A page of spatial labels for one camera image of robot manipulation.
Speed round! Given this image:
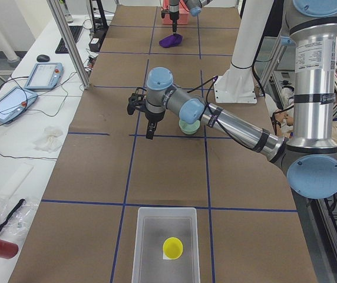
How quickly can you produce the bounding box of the teach pendant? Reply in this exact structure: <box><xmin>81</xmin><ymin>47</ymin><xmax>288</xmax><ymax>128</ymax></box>
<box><xmin>0</xmin><ymin>87</ymin><xmax>38</xmax><ymax>124</ymax></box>
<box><xmin>24</xmin><ymin>62</ymin><xmax>64</xmax><ymax>91</ymax></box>

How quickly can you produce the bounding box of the teach pendant far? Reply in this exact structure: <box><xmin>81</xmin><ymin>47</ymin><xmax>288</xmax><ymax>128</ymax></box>
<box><xmin>24</xmin><ymin>62</ymin><xmax>64</xmax><ymax>91</ymax></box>

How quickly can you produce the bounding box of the purple microfiber cloth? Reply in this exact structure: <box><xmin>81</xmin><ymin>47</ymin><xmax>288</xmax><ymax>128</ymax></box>
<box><xmin>159</xmin><ymin>34</ymin><xmax>183</xmax><ymax>48</ymax></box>

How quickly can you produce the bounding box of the clear plastic storage box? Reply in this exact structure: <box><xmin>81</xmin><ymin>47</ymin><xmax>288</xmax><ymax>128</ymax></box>
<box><xmin>131</xmin><ymin>207</ymin><xmax>200</xmax><ymax>282</ymax></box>

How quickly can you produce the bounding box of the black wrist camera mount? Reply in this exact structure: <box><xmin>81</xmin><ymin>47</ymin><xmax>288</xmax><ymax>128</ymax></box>
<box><xmin>127</xmin><ymin>93</ymin><xmax>146</xmax><ymax>116</ymax></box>

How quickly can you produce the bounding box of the black computer mouse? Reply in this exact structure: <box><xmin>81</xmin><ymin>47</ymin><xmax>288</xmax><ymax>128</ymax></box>
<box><xmin>36</xmin><ymin>54</ymin><xmax>50</xmax><ymax>62</ymax></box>

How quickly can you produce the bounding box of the crumpled white tissue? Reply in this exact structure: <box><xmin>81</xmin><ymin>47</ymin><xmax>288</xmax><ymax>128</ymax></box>
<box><xmin>34</xmin><ymin>126</ymin><xmax>63</xmax><ymax>153</ymax></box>

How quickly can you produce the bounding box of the aluminium frame post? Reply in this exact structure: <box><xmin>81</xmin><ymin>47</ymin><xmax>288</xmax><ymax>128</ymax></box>
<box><xmin>47</xmin><ymin>0</ymin><xmax>90</xmax><ymax>90</ymax></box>

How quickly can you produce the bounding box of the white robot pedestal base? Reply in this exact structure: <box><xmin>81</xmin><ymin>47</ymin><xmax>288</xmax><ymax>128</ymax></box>
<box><xmin>214</xmin><ymin>1</ymin><xmax>278</xmax><ymax>104</ymax></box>

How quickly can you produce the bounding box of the yellow paper cup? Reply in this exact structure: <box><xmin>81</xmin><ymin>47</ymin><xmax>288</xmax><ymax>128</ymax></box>
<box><xmin>162</xmin><ymin>237</ymin><xmax>183</xmax><ymax>260</ymax></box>

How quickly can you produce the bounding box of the pink plastic tray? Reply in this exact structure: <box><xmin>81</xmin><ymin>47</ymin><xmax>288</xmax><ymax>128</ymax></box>
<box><xmin>161</xmin><ymin>0</ymin><xmax>190</xmax><ymax>25</ymax></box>

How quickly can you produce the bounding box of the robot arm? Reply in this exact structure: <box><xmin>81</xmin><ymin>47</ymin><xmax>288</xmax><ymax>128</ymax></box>
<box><xmin>143</xmin><ymin>1</ymin><xmax>337</xmax><ymax>199</ymax></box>
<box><xmin>168</xmin><ymin>0</ymin><xmax>212</xmax><ymax>34</ymax></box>

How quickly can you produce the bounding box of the mint green bowl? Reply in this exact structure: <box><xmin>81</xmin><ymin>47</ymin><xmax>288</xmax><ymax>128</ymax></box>
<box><xmin>179</xmin><ymin>120</ymin><xmax>201</xmax><ymax>135</ymax></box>

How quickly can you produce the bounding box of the black keyboard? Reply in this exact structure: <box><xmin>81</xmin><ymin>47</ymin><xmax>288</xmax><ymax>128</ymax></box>
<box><xmin>55</xmin><ymin>25</ymin><xmax>84</xmax><ymax>54</ymax></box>

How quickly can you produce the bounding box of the teach pendant near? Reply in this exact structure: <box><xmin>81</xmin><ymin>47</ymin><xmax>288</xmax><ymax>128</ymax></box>
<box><xmin>0</xmin><ymin>87</ymin><xmax>38</xmax><ymax>124</ymax></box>

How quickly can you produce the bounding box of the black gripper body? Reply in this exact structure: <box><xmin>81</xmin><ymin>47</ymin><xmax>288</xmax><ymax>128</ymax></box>
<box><xmin>169</xmin><ymin>11</ymin><xmax>179</xmax><ymax>21</ymax></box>
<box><xmin>144</xmin><ymin>108</ymin><xmax>165</xmax><ymax>123</ymax></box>

